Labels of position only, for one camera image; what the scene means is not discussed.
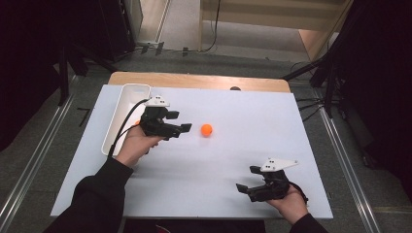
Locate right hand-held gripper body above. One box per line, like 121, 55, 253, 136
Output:
247, 157, 299, 203

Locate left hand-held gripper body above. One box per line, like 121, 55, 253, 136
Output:
139, 95, 183, 142

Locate white rectangular container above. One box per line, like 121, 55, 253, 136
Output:
100, 83, 153, 157

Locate person's right hand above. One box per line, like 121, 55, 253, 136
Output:
265, 184, 309, 225

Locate person's left hand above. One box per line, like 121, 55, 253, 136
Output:
115, 124, 165, 169

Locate white board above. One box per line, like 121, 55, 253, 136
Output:
50, 84, 334, 220

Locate wooden table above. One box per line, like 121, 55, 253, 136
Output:
107, 71, 292, 94

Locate black metal stand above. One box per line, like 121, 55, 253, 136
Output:
57, 42, 119, 107

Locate dark cabinet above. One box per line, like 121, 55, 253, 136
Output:
96, 0, 137, 62

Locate black tripod stand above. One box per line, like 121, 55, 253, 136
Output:
282, 48, 345, 119

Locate beige wooden panel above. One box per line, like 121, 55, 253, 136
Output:
198, 0, 355, 62

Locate dark curtain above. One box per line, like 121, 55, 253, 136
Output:
334, 0, 412, 203
0, 0, 71, 152

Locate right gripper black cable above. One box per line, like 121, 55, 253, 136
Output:
290, 182, 309, 207

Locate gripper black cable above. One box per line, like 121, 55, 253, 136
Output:
290, 182, 309, 207
107, 98, 151, 158

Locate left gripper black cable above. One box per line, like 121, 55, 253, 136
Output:
107, 98, 151, 158

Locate metal floor rail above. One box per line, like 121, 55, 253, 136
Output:
0, 76, 81, 225
319, 106, 383, 233

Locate black floor cables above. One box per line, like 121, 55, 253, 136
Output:
294, 96, 326, 122

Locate hanging black cable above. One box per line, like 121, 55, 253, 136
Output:
197, 0, 222, 53

